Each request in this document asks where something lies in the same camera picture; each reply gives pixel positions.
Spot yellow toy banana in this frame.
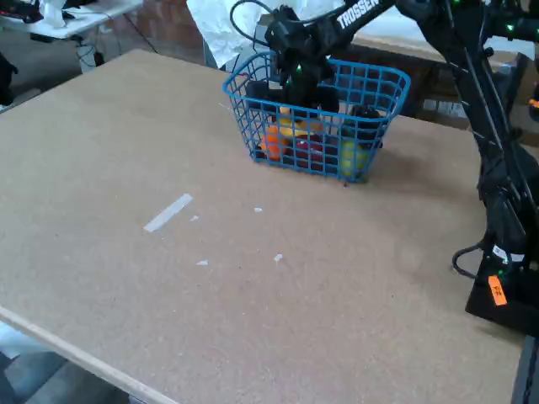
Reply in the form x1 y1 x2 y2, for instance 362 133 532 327
278 107 321 138

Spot black toy grapes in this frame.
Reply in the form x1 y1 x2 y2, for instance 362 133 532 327
347 104 385 151

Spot orange toy fruit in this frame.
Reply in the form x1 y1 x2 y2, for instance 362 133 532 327
259 125 291 161

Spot red toy pomegranate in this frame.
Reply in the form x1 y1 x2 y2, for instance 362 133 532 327
286 121 340 172

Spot round green toy fruit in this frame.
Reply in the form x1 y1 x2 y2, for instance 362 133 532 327
339 138 371 178

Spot crumpled white sheet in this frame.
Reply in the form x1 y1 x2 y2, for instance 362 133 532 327
186 0 279 68

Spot wooden workbench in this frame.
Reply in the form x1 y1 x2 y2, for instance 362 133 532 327
349 33 531 72

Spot long white tape strip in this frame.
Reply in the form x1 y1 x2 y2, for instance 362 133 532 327
142 193 194 233

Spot white table leg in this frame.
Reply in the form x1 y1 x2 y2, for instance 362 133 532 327
75 35 97 75

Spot white side table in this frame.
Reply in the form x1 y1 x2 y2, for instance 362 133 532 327
0 0 144 41

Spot black device with red lights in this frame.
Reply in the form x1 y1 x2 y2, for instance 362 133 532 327
0 0 45 23

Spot black bag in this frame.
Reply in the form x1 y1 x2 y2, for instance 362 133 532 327
0 52 19 106

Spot orange label tag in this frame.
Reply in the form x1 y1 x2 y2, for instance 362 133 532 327
487 275 509 306

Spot blue wire basket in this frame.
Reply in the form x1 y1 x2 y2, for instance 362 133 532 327
221 52 413 185

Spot small black camera box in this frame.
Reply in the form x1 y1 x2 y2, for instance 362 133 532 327
264 4 312 54

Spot looped black camera cable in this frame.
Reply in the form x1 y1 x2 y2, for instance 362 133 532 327
230 0 281 47

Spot black base cable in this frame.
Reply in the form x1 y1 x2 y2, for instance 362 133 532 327
451 245 485 279

